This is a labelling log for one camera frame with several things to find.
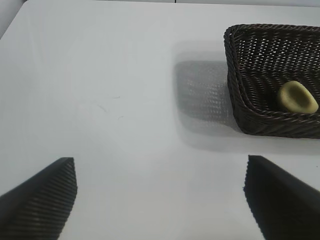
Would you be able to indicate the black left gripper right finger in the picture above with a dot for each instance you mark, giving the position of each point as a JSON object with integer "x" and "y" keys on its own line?
{"x": 282, "y": 207}

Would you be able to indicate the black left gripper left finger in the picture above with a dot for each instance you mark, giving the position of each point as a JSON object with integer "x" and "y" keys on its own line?
{"x": 32, "y": 207}

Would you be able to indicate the pale yellow egg yolk pastry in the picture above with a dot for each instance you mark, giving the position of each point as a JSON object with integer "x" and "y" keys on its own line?
{"x": 297, "y": 100}

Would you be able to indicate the dark brown wicker basket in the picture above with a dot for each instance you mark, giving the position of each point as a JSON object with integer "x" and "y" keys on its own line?
{"x": 262, "y": 62}

